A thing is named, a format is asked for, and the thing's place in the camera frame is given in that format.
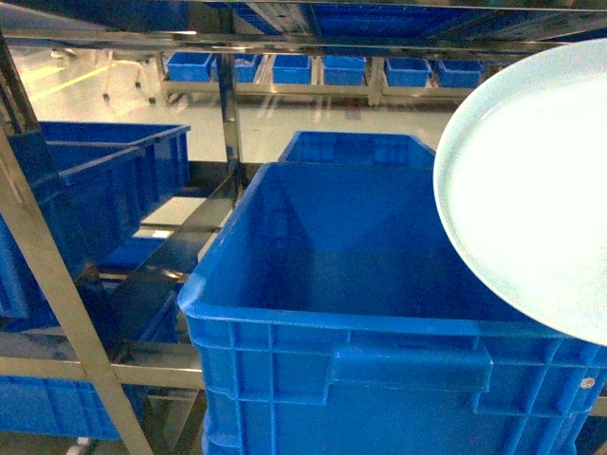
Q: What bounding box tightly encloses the blue crate behind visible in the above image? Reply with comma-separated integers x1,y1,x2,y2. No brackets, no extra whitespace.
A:
278,131,435,169

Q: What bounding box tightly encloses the blue crate left shelf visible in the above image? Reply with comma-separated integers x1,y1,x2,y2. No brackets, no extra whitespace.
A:
0,120,192,319

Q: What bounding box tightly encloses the large blue crate front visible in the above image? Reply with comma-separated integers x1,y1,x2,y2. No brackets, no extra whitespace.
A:
178,162,606,454

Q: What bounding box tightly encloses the steel shelf frame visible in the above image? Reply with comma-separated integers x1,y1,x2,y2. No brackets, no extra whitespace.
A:
1,1,606,454

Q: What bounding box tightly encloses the light blue round tray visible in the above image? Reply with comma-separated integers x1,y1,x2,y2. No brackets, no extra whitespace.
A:
433,39,606,345

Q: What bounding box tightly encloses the blue crate lower left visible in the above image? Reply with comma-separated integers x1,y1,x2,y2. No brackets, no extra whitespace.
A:
1,375,120,441

